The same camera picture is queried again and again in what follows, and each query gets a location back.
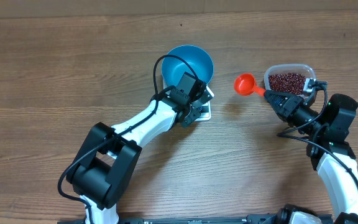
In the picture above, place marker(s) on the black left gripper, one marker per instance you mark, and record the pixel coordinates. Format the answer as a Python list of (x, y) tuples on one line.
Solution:
[(196, 113)]

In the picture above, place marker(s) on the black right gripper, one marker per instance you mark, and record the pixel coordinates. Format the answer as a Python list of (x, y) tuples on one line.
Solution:
[(289, 104)]

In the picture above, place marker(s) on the red measuring scoop blue handle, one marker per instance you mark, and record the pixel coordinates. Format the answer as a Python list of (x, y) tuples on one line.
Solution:
[(245, 85)]

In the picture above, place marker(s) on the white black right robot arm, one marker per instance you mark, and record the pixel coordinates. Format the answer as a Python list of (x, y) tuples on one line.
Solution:
[(325, 134)]

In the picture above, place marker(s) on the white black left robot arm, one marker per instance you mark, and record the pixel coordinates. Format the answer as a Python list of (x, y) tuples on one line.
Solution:
[(104, 165)]

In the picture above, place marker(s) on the white kitchen scale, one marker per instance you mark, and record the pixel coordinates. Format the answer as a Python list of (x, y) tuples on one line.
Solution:
[(206, 113)]

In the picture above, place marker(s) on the red beans in container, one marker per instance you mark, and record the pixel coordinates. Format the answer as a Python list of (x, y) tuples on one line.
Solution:
[(287, 82)]

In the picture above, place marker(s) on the clear plastic container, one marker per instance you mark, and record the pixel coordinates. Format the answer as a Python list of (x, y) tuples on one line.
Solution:
[(303, 69)]

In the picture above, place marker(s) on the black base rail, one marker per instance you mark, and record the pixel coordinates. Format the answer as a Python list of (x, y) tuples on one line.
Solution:
[(281, 217)]

